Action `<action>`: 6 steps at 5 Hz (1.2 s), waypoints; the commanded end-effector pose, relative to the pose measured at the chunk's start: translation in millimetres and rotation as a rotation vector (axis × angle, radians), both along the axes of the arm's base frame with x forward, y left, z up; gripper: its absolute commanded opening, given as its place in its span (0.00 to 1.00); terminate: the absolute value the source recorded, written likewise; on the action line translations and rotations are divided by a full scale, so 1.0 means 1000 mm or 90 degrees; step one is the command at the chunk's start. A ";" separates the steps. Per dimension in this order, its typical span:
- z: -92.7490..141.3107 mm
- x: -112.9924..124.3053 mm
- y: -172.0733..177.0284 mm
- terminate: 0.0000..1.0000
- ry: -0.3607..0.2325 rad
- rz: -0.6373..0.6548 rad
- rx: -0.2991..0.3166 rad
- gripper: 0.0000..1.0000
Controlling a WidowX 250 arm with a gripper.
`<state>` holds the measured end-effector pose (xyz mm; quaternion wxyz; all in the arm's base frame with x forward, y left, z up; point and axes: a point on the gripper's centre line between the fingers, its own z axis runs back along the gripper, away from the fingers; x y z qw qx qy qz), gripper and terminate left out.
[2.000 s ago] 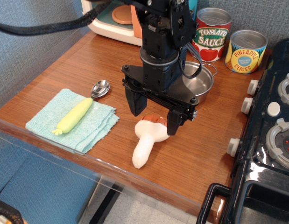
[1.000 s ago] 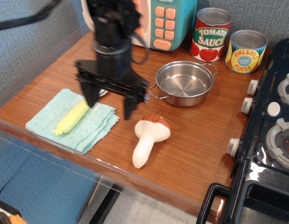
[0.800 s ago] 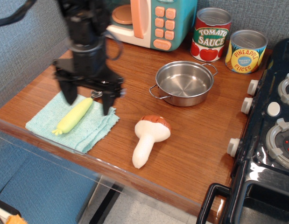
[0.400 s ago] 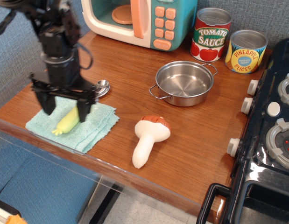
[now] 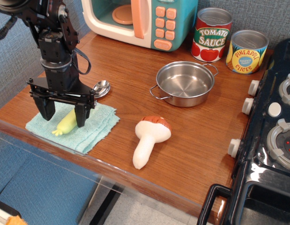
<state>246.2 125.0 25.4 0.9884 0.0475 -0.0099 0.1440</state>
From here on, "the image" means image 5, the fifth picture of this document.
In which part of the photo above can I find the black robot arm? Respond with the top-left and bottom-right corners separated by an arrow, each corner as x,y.
0,0 -> 96,128

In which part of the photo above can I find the small steel pot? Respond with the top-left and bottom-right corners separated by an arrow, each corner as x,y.
149,61 -> 219,107

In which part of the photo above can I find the black toy stove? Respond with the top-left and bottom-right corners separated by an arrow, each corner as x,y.
197,38 -> 290,225

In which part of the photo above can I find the tomato sauce can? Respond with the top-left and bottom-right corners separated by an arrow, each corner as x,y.
191,7 -> 233,62

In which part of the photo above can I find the plush mushroom toy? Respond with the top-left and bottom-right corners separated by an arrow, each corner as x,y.
133,115 -> 172,170

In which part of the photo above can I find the toy microwave teal and white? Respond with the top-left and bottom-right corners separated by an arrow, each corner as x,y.
82,0 -> 198,52

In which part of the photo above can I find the pineapple slices can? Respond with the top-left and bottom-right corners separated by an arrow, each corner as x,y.
226,30 -> 269,75

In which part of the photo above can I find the black braided cable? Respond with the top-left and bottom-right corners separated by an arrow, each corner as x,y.
0,16 -> 19,43

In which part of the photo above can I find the spoon with yellow handle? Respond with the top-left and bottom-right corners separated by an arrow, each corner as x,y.
52,80 -> 111,136

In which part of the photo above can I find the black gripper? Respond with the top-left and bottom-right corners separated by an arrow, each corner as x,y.
27,57 -> 95,128

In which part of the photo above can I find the light blue cloth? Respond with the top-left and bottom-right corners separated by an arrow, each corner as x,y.
25,103 -> 120,154

